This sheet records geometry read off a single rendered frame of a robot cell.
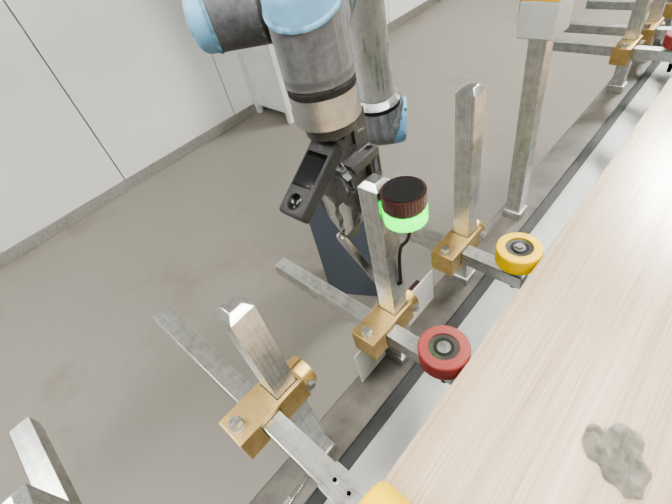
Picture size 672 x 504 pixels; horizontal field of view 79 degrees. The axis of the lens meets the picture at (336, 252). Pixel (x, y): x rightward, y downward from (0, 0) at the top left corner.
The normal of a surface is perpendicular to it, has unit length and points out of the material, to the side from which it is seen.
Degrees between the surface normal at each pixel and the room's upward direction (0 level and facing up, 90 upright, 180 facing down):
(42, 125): 90
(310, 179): 33
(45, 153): 90
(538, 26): 90
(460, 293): 0
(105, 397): 0
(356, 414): 0
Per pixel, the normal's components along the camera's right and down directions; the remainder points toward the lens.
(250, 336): 0.73, 0.38
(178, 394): -0.19, -0.69
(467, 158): -0.66, 0.62
